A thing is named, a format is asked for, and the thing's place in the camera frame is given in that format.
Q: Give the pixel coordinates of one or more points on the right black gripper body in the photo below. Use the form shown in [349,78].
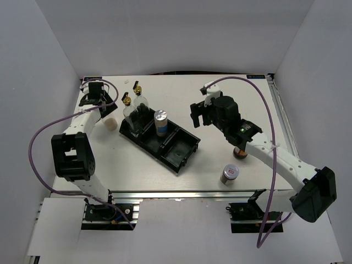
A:
[209,117]

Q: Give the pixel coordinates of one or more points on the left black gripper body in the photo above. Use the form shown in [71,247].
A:
[109,109]

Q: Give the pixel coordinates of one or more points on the silver-lid clear shaker jar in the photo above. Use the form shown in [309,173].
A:
[110,123]

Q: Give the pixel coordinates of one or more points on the clear oil glass bottle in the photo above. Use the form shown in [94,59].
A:
[132,114]

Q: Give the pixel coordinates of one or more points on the white blue-label shaker bottle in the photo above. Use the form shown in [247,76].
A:
[161,122]

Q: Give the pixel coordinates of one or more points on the red-lid dark sauce jar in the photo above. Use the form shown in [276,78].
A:
[239,154]

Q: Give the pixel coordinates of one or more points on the dark sauce glass bottle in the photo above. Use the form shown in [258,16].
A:
[141,103]

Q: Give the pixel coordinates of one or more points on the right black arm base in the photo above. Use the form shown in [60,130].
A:
[245,219]

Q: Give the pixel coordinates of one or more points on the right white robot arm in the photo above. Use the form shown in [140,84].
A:
[312,191]

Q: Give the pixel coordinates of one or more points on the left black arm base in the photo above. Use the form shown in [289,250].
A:
[101,217]

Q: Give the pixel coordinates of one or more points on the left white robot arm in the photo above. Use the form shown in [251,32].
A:
[72,153]

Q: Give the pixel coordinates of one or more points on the left blue logo sticker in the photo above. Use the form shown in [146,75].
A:
[89,78]

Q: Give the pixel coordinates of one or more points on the blue logo sticker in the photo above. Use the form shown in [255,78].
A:
[89,78]
[256,76]

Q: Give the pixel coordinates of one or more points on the right blue logo sticker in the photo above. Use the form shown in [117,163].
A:
[256,76]

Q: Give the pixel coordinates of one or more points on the black three-compartment tray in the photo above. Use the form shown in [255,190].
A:
[174,149]

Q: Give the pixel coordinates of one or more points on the small silver-lid spice jar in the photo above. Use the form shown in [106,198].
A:
[229,174]

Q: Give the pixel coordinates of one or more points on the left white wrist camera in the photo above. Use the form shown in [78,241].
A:
[84,88]

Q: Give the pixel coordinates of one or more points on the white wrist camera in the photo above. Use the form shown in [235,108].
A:
[210,91]
[84,88]

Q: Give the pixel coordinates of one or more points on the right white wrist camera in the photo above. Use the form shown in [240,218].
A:
[210,91]

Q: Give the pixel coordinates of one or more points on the aluminium front rail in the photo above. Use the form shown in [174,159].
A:
[182,194]

